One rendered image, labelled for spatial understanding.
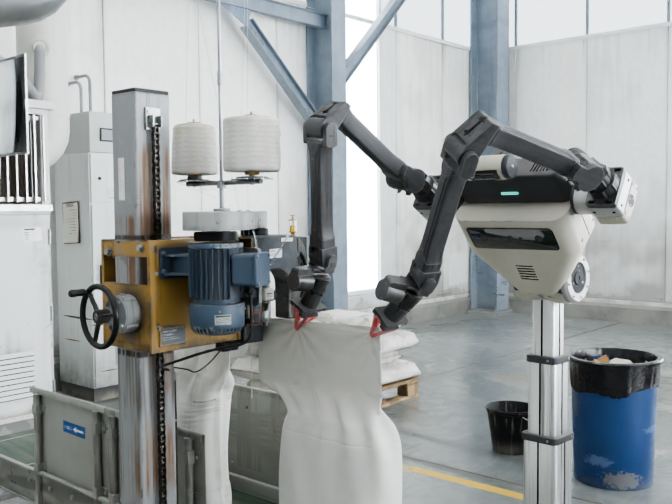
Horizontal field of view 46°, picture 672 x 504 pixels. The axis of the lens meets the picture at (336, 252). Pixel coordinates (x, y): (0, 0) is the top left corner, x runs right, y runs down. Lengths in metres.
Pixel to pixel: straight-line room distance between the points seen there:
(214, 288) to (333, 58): 6.40
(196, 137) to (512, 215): 0.97
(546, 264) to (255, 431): 1.32
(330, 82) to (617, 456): 5.37
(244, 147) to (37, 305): 3.12
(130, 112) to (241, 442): 1.46
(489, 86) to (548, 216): 8.84
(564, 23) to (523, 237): 8.75
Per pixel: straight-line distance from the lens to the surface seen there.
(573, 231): 2.38
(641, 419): 4.33
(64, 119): 5.64
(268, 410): 3.07
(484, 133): 1.92
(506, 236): 2.45
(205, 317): 2.16
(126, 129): 2.32
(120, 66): 7.13
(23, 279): 5.12
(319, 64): 8.64
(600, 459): 4.36
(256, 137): 2.24
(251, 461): 3.20
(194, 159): 2.45
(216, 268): 2.15
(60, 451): 3.27
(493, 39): 11.22
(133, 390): 2.36
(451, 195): 1.99
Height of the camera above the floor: 1.42
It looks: 3 degrees down
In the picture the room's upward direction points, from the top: 1 degrees counter-clockwise
